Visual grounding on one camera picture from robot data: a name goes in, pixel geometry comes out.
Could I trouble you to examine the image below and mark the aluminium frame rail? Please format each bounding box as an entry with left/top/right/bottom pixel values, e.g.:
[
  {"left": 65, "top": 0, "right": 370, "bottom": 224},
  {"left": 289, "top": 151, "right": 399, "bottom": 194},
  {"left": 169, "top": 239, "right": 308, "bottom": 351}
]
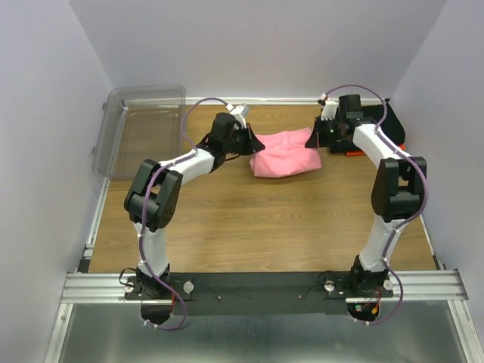
[{"left": 43, "top": 97, "right": 470, "bottom": 363}]

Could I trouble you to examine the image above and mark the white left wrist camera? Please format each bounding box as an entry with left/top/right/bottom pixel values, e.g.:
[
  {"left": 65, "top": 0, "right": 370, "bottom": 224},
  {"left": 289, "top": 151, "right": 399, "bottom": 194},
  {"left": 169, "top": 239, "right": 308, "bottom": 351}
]
[{"left": 225, "top": 103, "right": 249, "bottom": 129}]

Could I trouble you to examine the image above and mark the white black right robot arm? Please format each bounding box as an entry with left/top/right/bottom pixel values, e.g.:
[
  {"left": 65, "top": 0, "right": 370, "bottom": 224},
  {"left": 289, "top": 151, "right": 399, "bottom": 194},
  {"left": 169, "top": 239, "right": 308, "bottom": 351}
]
[{"left": 305, "top": 94, "right": 427, "bottom": 296}]

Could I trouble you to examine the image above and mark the folded black t shirt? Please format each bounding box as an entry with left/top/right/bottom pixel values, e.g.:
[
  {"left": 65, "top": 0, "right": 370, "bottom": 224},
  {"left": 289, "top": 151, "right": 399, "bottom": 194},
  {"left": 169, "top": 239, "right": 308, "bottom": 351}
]
[{"left": 329, "top": 104, "right": 406, "bottom": 155}]

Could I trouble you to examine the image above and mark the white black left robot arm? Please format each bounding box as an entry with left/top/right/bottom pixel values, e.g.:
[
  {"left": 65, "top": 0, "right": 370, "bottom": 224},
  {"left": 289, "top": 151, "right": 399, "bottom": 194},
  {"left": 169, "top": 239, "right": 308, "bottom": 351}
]
[{"left": 124, "top": 105, "right": 265, "bottom": 299}]

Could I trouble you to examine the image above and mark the folded orange t shirt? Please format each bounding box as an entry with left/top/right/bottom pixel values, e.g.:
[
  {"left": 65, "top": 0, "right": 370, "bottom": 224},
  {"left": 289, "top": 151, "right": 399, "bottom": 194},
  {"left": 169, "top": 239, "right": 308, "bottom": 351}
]
[{"left": 345, "top": 144, "right": 406, "bottom": 157}]

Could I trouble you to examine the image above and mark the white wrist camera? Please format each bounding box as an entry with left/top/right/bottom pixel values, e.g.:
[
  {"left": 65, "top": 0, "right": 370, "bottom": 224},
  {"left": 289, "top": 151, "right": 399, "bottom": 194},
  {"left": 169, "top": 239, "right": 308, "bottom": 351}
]
[
  {"left": 318, "top": 94, "right": 339, "bottom": 120},
  {"left": 225, "top": 103, "right": 249, "bottom": 129}
]

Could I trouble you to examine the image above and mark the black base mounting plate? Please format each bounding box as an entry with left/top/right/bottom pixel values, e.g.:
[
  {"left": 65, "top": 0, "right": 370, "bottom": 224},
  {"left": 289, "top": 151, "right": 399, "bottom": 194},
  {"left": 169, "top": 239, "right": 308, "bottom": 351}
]
[{"left": 119, "top": 270, "right": 402, "bottom": 325}]

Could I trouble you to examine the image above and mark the pink t shirt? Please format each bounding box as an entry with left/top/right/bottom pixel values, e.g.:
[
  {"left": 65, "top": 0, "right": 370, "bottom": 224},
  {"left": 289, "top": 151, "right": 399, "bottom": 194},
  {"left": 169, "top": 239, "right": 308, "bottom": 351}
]
[{"left": 250, "top": 128, "right": 321, "bottom": 178}]

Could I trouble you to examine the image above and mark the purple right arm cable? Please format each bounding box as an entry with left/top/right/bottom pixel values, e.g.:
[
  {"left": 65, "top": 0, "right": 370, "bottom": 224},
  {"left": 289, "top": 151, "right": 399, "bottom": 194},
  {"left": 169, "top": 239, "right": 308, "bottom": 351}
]
[{"left": 321, "top": 84, "right": 432, "bottom": 326}]

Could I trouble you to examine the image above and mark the clear plastic bin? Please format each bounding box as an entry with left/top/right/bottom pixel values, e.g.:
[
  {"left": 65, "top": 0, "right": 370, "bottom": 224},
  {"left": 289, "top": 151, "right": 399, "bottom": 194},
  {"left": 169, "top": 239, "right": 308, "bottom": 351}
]
[{"left": 92, "top": 85, "right": 185, "bottom": 180}]

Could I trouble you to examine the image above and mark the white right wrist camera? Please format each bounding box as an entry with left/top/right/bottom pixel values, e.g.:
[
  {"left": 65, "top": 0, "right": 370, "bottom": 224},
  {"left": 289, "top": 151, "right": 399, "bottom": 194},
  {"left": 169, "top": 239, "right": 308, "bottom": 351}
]
[{"left": 318, "top": 94, "right": 339, "bottom": 120}]

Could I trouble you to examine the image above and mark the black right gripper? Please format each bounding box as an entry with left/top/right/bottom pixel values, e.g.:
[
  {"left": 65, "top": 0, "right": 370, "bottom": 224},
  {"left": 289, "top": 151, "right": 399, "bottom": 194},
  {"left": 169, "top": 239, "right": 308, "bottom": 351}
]
[{"left": 306, "top": 116, "right": 345, "bottom": 148}]

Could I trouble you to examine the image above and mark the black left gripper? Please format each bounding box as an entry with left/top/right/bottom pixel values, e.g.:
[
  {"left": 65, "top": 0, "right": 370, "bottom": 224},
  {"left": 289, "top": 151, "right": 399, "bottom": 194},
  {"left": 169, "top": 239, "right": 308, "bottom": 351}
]
[{"left": 224, "top": 124, "right": 265, "bottom": 157}]

